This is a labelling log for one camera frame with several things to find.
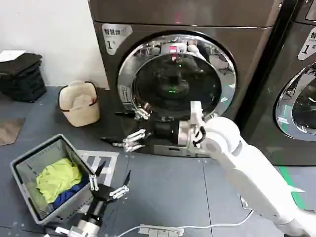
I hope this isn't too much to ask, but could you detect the grey dryer with label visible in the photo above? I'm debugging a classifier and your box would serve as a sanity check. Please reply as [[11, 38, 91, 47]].
[[87, 0, 282, 158], [241, 0, 316, 166]]

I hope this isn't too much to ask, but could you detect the white paper sheet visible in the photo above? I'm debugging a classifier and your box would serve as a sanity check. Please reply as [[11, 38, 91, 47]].
[[0, 50, 27, 63]]

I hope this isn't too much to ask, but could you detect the yellow-green garment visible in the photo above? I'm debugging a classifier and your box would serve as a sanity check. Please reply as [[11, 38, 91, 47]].
[[36, 158, 82, 204]]

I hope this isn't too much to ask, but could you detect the white floor cable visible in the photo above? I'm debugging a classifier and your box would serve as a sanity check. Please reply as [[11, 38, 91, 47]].
[[103, 209, 255, 231]]

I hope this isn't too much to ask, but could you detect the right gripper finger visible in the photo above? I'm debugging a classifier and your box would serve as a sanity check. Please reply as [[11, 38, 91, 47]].
[[114, 102, 152, 122], [100, 128, 150, 153]]

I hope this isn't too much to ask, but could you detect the stack of black crates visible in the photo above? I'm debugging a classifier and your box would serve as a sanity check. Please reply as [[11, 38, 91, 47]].
[[0, 51, 48, 103]]

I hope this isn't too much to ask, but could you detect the grey power strip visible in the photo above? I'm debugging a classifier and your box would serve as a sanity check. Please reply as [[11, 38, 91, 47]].
[[138, 224, 186, 237]]

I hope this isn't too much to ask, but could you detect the beige fabric bag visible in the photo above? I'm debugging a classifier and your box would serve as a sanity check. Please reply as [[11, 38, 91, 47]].
[[58, 80, 101, 128]]

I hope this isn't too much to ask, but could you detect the brown cardboard piece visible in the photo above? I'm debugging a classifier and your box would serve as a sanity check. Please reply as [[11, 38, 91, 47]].
[[0, 117, 26, 147]]

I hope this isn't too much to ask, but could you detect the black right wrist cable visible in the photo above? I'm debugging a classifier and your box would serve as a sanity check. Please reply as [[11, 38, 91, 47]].
[[192, 125, 207, 149]]

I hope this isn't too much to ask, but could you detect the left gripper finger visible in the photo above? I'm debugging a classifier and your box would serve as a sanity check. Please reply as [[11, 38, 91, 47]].
[[109, 169, 132, 200], [88, 161, 107, 193]]

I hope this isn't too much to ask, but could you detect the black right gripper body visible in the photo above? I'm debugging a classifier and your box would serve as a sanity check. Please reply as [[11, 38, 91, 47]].
[[149, 119, 179, 146]]

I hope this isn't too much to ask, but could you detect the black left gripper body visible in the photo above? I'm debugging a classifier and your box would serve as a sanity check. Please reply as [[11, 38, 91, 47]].
[[84, 184, 117, 222]]

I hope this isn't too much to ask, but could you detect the grey plastic laundry basket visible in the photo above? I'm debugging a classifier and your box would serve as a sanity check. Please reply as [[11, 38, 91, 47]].
[[9, 134, 96, 225]]

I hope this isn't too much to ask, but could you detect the blue garment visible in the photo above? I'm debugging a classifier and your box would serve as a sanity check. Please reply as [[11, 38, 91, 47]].
[[52, 182, 86, 207]]

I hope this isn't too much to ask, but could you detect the round glass dryer door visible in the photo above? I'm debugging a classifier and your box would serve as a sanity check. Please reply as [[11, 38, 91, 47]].
[[117, 33, 238, 124], [272, 61, 316, 147]]

